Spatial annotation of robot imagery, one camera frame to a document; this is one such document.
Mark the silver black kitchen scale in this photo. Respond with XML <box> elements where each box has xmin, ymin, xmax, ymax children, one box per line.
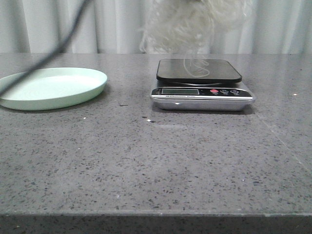
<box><xmin>150</xmin><ymin>58</ymin><xmax>255</xmax><ymax>111</ymax></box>

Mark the white pleated curtain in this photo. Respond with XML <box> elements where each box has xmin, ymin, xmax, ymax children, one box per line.
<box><xmin>0</xmin><ymin>0</ymin><xmax>312</xmax><ymax>54</ymax></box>

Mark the white translucent vermicelli bundle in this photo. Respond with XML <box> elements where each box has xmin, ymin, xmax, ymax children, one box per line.
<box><xmin>138</xmin><ymin>0</ymin><xmax>252</xmax><ymax>79</ymax></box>

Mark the black cable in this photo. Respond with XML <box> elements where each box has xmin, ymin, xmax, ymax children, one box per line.
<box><xmin>0</xmin><ymin>0</ymin><xmax>91</xmax><ymax>97</ymax></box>

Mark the light green plate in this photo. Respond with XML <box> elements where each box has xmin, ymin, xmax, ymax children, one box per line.
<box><xmin>0</xmin><ymin>67</ymin><xmax>108</xmax><ymax>111</ymax></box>

